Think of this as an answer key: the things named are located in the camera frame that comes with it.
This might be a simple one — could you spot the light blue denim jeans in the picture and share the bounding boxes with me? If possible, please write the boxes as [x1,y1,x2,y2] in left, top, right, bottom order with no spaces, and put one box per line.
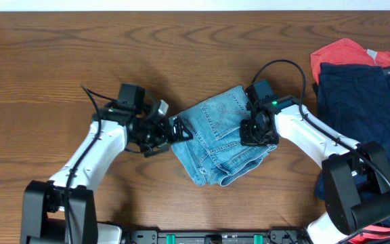
[171,85,277,186]

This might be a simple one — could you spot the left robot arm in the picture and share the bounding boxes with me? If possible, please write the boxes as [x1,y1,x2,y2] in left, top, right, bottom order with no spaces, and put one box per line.
[20,83,193,243]

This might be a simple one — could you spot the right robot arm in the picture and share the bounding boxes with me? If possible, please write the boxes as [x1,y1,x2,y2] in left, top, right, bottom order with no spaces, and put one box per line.
[240,80,390,243]

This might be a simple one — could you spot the dark navy folded garment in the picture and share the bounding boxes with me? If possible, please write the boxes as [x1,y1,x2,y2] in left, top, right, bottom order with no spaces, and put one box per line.
[312,61,390,235]

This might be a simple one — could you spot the red folded garment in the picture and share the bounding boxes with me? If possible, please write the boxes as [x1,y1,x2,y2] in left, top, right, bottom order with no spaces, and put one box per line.
[310,38,390,84]

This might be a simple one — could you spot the black right camera cable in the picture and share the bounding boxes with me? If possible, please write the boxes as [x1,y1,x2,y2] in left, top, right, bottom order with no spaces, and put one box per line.
[248,59,390,244]

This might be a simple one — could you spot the black camera cable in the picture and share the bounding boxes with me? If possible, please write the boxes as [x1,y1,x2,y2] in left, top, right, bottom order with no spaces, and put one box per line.
[248,59,390,244]
[62,84,158,244]

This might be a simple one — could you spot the black left camera cable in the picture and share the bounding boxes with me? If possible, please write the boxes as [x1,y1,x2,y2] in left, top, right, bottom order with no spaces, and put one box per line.
[62,84,158,244]

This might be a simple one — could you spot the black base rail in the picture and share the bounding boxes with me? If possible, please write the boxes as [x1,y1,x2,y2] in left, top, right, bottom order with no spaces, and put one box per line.
[121,228,311,244]

